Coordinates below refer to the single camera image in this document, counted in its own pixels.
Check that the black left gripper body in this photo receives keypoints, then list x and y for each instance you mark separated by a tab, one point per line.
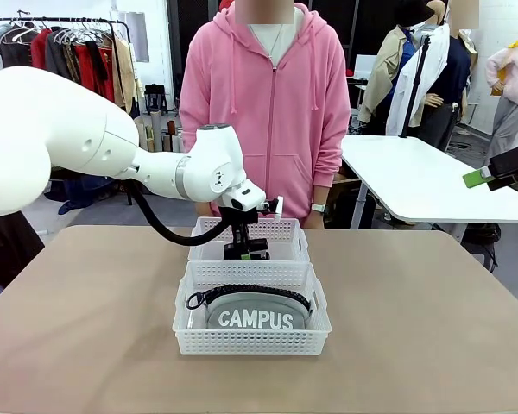
241	220

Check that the black stapler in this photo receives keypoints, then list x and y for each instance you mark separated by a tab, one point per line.
260	251

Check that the grey campus zipper pouch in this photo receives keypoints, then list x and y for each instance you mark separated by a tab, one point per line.
254	317

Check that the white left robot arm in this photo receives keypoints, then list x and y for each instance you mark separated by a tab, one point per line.
47	138

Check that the person's right forearm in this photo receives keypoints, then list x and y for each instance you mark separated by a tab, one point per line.
189	129

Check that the person's left forearm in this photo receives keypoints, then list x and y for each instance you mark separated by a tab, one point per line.
331	159

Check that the person's left hand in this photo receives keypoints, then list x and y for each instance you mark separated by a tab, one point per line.
315	221

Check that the white perforated plastic basket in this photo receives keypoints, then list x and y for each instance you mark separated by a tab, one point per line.
250	343
285	233

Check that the mannequin in pink sweater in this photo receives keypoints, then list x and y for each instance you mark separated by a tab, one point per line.
513	86

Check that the silver wristwatch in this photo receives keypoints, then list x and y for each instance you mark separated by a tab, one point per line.
319	208

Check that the black bag under table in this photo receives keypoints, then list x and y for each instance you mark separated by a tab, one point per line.
479	246

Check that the white table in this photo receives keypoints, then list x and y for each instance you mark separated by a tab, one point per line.
414	181

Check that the person in pink hoodie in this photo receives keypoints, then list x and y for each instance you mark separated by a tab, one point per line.
276	121

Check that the mannequin in white coat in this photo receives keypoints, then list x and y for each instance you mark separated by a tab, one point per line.
449	77

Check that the grey cardboard tube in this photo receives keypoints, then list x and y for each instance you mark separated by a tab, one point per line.
156	133

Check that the black tripod pole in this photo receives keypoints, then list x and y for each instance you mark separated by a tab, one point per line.
415	82

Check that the beige paper roll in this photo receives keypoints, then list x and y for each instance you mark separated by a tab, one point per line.
144	136

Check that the black folding stand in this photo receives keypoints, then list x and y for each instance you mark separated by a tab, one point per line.
156	99

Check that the mannequin in beige trench coat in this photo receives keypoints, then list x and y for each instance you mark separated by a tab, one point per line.
382	77

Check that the beige hanging garment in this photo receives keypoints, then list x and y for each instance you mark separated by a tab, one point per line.
125	77

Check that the long red hanging dress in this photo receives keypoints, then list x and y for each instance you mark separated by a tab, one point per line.
97	73

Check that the dark bulky fabric cover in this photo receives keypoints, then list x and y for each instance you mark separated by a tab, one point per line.
8	250

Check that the dark grey hanging garment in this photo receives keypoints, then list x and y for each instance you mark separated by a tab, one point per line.
60	58

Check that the red hanging jacket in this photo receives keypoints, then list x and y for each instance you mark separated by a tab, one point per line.
41	49

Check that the black metal clothing rack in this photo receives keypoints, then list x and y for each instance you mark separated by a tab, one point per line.
60	20

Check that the dark brown hanging garment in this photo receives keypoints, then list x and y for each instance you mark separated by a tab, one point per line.
17	49

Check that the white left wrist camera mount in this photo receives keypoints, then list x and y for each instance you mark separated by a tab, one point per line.
274	209

